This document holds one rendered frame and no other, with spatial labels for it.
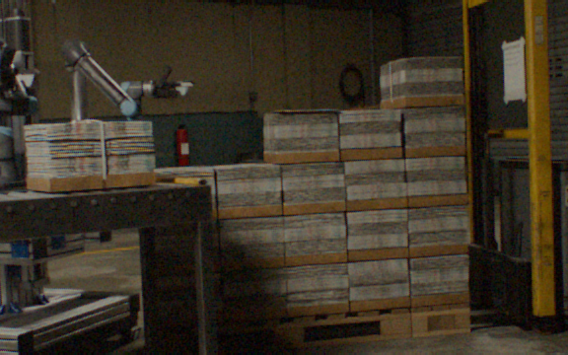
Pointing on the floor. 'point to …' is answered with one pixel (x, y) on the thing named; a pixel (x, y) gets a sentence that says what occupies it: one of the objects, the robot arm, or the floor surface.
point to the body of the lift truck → (518, 177)
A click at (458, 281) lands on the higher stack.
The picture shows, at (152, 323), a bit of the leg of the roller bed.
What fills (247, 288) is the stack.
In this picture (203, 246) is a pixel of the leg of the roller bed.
